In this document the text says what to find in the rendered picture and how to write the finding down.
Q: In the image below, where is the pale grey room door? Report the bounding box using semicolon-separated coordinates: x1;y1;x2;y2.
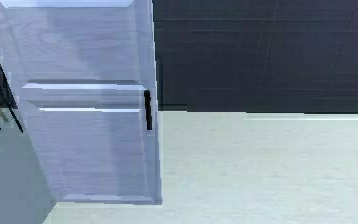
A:
0;0;164;206

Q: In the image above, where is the black door handle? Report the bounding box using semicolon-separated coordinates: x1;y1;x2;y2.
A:
143;89;154;131

